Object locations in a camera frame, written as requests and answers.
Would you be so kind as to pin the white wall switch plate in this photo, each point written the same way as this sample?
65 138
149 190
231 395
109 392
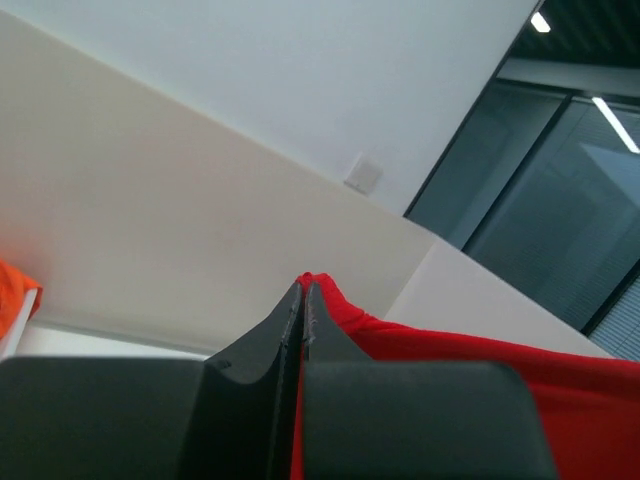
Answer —
364 175

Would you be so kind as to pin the glass office window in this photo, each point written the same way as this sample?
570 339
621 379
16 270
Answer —
540 184

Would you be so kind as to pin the red t shirt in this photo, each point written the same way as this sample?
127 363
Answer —
588 406

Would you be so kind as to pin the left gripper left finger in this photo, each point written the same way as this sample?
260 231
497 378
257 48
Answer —
230 416

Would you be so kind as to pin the orange t shirt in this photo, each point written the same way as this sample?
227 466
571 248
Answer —
14 286

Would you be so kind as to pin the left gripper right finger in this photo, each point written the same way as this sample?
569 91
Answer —
369 419

